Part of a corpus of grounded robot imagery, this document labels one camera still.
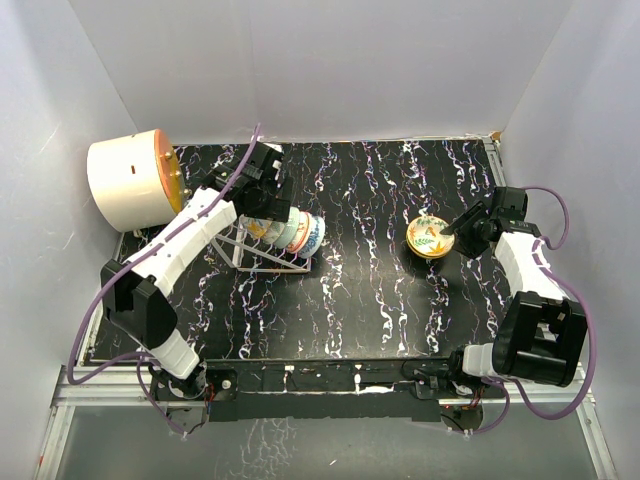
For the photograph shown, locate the aluminium frame rail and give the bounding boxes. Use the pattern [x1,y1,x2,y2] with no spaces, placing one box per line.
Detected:
[51,366,618,479]

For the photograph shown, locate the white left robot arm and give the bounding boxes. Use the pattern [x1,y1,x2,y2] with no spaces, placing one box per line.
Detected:
[101,142,292,399]

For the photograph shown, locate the white wire dish rack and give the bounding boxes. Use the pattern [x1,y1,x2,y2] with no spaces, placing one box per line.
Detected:
[211,219,311,274]

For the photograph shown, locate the orange leaf pattern bowl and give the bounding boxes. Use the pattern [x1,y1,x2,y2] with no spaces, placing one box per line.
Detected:
[406,215,455,253]

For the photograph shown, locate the white cylinder with orange lid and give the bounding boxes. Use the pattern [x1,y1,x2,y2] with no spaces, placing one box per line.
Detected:
[86,129,185,233]

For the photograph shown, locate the blue rose pattern bowl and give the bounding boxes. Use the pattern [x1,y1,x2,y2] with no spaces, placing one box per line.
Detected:
[297,216,326,259]

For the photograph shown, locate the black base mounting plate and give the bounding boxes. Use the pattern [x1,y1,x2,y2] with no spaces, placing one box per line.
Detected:
[151,357,505,422]

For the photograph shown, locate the yellow sun pattern bowl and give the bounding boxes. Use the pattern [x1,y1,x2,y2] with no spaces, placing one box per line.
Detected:
[408,244,451,260]

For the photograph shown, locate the red flower striped bowl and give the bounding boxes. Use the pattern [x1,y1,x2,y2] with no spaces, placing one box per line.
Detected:
[286,211,312,254]

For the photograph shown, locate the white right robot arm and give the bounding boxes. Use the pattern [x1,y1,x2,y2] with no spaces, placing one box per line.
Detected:
[445,187,587,397]

